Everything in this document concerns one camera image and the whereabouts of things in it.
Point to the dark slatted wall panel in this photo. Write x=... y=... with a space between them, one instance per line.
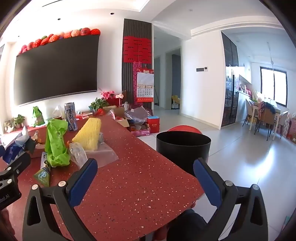
x=127 y=81

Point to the white dining chair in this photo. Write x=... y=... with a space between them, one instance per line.
x=283 y=120
x=249 y=111

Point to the dark framed window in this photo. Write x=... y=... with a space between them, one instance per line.
x=274 y=85

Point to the green leafy plant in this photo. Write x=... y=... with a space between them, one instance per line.
x=97 y=104

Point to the large black television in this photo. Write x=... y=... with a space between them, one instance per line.
x=57 y=69

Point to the red paper-cut wall decoration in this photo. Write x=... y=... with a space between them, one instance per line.
x=136 y=48

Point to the red round stool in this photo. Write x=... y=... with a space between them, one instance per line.
x=185 y=128

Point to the grey plastic bag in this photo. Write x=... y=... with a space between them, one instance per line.
x=138 y=113

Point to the white plastic bag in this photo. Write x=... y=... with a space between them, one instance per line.
x=59 y=112

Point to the pink flower bouquet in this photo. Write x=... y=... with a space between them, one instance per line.
x=107 y=94

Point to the person's dark trouser leg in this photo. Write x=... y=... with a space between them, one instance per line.
x=185 y=224

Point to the open cardboard box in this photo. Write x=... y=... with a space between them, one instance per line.
x=141 y=132

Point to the white dining table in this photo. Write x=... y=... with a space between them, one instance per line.
x=256 y=107

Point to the red box blue lid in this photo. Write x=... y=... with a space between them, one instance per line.
x=153 y=121

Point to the row of red paper lanterns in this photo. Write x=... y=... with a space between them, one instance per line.
x=85 y=31

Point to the green white pointed wrapper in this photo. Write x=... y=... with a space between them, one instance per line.
x=42 y=173

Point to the black round bin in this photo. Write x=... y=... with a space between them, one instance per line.
x=180 y=157

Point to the tall blue white can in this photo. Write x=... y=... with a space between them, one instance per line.
x=70 y=115

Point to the red wall calendar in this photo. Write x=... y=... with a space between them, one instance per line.
x=145 y=92

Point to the black glass cabinet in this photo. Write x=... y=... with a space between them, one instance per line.
x=230 y=92

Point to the green plastic bag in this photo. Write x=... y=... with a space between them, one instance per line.
x=55 y=143

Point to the blue white plastic packet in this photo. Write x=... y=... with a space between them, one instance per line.
x=13 y=148

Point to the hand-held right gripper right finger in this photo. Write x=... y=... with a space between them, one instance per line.
x=205 y=178

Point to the wall switch panel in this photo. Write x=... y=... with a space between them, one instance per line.
x=201 y=69

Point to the yellow foam net sleeve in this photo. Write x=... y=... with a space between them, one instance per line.
x=89 y=132

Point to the yellow item in doorway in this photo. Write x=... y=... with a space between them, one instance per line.
x=175 y=102

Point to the small potted plant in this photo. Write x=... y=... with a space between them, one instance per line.
x=18 y=120

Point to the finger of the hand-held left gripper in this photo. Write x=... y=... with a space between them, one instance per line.
x=20 y=163

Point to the green snack bag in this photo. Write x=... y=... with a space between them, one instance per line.
x=38 y=117

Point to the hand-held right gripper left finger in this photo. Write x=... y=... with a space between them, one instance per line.
x=83 y=183

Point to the clear plastic bag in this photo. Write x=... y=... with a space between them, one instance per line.
x=104 y=153

